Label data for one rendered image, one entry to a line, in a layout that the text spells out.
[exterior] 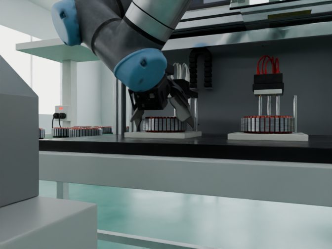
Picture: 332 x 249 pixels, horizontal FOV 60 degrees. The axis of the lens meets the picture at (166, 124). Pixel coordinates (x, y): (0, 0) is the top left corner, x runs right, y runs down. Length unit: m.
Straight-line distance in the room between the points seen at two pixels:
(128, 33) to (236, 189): 0.27
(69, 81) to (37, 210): 1.57
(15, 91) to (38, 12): 6.87
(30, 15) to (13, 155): 6.71
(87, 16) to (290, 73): 0.62
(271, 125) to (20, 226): 0.52
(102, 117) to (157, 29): 8.10
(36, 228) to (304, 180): 0.33
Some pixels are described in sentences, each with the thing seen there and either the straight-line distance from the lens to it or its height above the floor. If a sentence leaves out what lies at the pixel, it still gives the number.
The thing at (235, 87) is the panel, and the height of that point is 0.92.
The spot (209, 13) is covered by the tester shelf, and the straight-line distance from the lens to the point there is 0.85.
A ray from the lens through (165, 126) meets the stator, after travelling 0.67.
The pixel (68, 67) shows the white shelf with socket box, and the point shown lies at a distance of 1.79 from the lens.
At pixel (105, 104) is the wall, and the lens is 8.44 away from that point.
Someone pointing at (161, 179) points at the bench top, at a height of 0.72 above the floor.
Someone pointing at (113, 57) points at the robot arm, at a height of 0.90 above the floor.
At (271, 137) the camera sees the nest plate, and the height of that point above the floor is 0.78.
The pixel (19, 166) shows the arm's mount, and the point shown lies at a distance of 0.23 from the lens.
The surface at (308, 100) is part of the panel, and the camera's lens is 0.93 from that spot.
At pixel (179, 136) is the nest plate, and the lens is 0.63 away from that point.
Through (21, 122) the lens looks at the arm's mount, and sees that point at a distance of 0.23.
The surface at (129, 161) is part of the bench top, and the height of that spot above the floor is 0.74.
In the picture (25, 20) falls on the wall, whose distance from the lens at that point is 6.79.
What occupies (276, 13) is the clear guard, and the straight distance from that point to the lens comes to 0.76.
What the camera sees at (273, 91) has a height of 0.88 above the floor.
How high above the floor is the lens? 0.80
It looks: level
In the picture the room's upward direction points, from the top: straight up
